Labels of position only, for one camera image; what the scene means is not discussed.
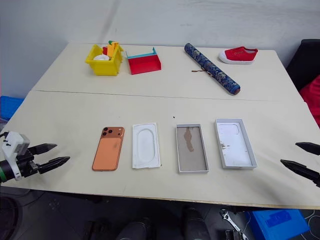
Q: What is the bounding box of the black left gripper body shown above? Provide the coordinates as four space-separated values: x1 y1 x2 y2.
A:
16 147 41 179

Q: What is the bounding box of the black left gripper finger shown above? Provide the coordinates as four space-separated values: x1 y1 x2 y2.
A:
27 143 58 156
38 156 71 175

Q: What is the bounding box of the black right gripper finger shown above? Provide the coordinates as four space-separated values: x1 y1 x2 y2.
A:
280 159 320 188
295 141 320 156

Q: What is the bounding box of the orange smartphone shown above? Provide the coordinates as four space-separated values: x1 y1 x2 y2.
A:
91 126 125 172

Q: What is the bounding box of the orange phone box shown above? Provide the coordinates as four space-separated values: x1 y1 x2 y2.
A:
215 118 258 170

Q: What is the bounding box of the white moulded tray insert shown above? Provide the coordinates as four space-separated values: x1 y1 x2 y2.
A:
131 121 162 170

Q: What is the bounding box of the grey box with brown liner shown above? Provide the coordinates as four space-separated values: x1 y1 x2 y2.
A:
175 123 210 174

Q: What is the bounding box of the red cloth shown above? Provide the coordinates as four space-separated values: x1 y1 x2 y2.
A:
299 74 320 129

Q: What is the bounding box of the blue plastic crate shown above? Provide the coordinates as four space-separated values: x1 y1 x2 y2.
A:
0 95 25 121

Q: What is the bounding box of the black chair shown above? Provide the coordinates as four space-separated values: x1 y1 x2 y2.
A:
286 39 320 91

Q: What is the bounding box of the silver adjustable wrench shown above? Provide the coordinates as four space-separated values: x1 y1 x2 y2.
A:
219 209 242 232

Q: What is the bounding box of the grey metal clamp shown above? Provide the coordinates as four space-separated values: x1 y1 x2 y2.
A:
225 229 245 240

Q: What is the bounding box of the yellow plastic bin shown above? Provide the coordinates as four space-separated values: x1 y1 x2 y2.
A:
84 44 125 76

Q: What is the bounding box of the red canvas shoe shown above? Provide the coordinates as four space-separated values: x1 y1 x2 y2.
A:
218 46 259 66

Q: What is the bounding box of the orange plastic piece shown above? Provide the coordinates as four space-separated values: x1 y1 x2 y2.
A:
106 41 121 60

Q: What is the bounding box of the blue patterned rolled scroll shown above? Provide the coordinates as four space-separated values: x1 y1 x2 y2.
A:
184 42 242 96

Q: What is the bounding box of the red tray with teal back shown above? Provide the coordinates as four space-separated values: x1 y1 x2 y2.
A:
125 46 163 76

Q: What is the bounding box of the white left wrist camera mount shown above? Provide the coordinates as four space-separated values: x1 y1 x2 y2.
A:
1 131 31 181

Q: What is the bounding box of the thin white cable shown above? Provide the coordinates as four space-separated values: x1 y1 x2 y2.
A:
306 209 320 234

